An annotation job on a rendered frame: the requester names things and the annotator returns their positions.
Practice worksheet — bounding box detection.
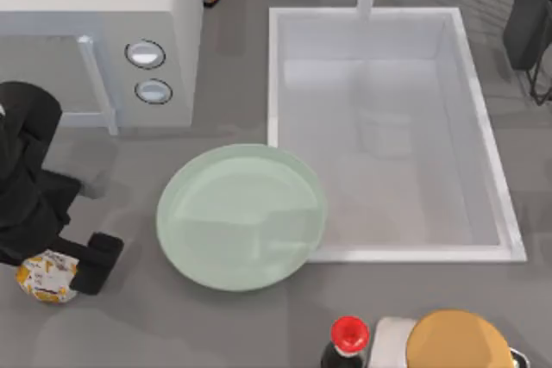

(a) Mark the yellow and white packet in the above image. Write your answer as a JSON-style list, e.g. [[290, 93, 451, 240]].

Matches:
[[16, 249, 80, 304]]

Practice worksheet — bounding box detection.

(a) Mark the pale green plate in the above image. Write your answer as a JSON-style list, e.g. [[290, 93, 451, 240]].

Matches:
[[155, 143, 329, 293]]

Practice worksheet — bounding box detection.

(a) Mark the large microwave knob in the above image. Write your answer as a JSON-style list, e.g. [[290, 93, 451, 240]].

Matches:
[[123, 39, 167, 71]]

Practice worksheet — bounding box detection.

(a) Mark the dark pan rim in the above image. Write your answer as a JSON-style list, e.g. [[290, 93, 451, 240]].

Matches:
[[508, 347, 530, 368]]

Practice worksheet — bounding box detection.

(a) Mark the small microwave knob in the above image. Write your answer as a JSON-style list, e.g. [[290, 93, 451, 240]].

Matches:
[[134, 78, 174, 105]]

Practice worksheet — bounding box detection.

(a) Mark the white sink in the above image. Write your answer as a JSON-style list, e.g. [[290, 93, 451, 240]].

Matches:
[[267, 6, 529, 264]]

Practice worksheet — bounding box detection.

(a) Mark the dark bottle with red cap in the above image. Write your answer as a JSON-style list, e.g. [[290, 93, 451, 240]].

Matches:
[[319, 315, 372, 368]]

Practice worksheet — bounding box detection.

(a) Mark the pale grey rounded box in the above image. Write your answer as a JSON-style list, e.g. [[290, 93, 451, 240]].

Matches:
[[368, 315, 420, 368]]

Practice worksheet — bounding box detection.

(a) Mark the pale microwave oven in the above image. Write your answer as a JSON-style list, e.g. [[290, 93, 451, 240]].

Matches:
[[0, 0, 204, 137]]

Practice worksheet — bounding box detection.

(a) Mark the microwave door handle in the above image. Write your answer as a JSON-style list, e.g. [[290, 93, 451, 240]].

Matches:
[[76, 34, 120, 136]]

